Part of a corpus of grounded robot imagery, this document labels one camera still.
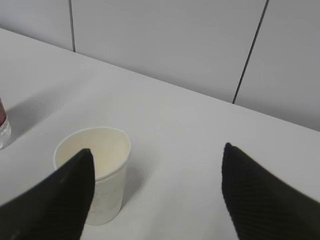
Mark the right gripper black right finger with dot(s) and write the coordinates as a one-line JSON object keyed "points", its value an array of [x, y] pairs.
{"points": [[262, 206]]}

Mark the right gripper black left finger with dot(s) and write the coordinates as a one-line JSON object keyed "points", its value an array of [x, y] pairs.
{"points": [[54, 209]]}

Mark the white paper cup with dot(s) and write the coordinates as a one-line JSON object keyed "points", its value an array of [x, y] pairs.
{"points": [[111, 149]]}

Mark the clear water bottle red label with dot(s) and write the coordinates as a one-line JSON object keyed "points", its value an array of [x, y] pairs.
{"points": [[5, 128]]}

